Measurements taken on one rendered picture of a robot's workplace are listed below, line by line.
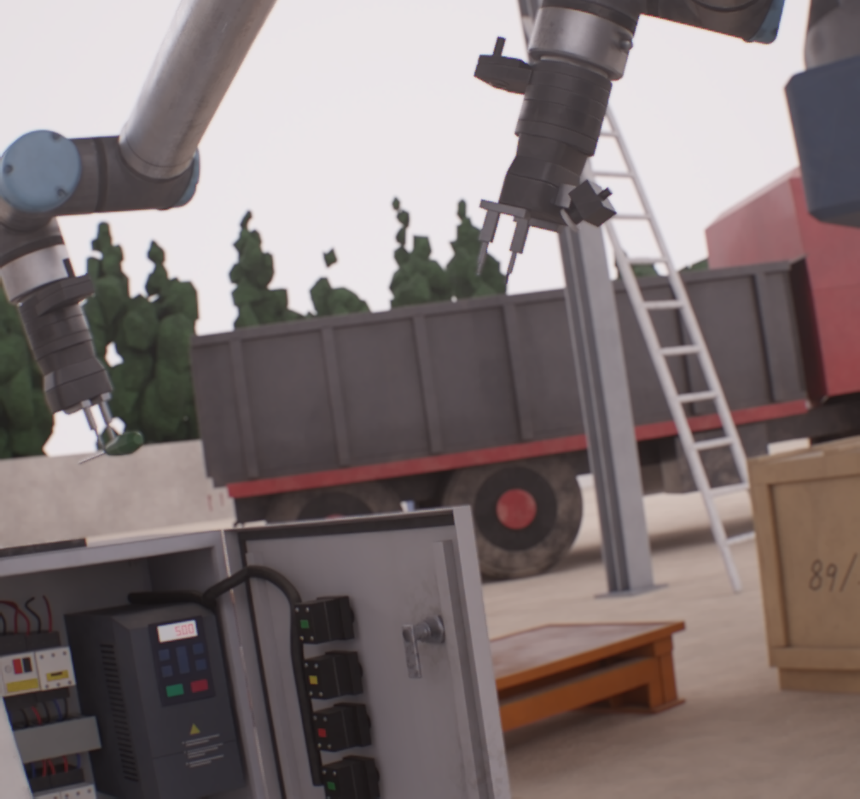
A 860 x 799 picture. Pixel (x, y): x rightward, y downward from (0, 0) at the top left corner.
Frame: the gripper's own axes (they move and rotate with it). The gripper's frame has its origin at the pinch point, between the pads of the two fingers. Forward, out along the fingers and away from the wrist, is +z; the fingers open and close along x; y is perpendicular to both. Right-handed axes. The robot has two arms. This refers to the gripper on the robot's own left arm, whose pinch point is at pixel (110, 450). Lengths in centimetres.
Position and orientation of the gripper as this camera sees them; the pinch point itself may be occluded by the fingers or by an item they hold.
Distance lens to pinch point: 160.0
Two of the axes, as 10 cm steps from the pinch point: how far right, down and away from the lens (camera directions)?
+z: 3.6, 9.3, 0.1
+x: -7.0, 2.8, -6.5
